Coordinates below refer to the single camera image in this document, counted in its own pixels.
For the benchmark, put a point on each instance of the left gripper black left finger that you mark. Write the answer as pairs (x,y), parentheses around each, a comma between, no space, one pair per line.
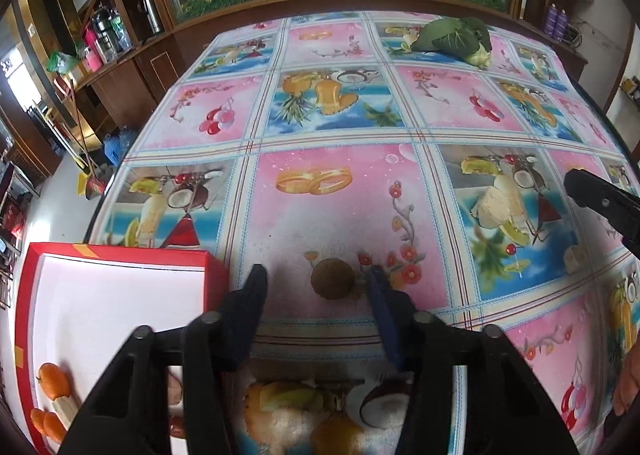
(127,410)

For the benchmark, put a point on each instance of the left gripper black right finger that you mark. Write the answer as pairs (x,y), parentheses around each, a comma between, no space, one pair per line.
(471,382)

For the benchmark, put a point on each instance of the dark red date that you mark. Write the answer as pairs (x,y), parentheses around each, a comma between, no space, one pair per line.
(176,427)

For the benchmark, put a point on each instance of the beige cut root chunk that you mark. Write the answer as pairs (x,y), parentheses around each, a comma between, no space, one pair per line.
(66,409)

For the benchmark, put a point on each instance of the right human hand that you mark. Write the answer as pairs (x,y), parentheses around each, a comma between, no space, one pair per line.
(628,383)

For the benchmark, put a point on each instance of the red white cardboard box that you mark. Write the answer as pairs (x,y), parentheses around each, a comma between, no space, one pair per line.
(76,304)

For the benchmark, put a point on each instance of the colourful fruit print tablecloth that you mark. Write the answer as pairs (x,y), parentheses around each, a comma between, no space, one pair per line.
(292,141)

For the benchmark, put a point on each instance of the purple bottles on shelf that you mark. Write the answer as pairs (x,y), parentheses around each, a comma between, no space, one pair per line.
(555,23)

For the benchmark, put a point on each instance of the brown kiwi fruit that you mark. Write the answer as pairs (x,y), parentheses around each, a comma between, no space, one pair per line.
(332,279)

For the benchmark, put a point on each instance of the green leafy cabbage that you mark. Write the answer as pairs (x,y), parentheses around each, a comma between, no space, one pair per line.
(465,39)

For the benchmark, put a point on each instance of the blue water bottle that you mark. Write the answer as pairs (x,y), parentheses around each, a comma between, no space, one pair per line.
(115,146)

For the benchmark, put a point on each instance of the pink bottle on shelf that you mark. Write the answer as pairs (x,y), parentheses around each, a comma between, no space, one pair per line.
(93,55)

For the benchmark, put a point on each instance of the wooden cabinet shelf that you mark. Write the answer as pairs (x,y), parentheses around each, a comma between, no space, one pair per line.
(75,71)

